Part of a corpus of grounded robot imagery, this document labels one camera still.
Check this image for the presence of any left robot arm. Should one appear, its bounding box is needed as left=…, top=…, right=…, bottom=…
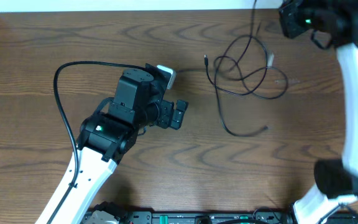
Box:
left=37, top=65, right=188, bottom=223

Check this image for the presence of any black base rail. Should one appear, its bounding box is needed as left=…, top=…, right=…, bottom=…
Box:
left=80, top=202, right=297, bottom=224

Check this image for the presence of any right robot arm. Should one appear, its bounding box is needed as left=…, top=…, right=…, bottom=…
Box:
left=278, top=0, right=358, bottom=223

